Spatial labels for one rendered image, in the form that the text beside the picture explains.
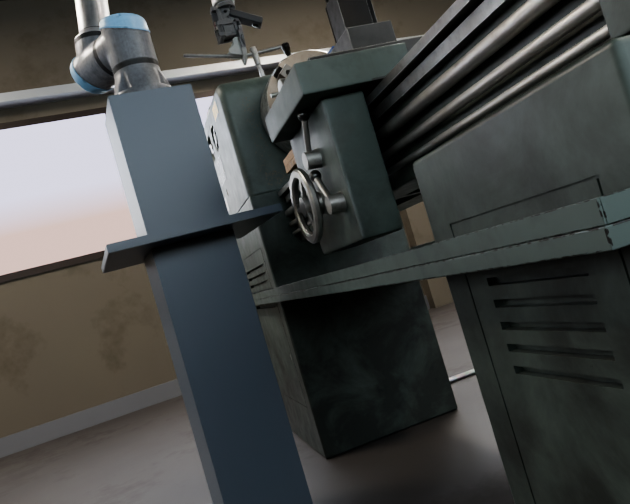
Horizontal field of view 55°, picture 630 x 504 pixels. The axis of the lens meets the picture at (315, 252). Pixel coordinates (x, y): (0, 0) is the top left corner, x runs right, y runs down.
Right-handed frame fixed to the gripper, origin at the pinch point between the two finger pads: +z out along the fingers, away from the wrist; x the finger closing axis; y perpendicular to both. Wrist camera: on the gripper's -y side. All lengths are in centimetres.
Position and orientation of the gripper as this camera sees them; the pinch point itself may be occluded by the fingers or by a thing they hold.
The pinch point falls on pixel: (246, 60)
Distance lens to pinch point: 217.1
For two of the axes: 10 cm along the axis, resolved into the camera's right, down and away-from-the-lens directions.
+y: -9.3, 2.6, -2.7
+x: 2.5, -1.1, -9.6
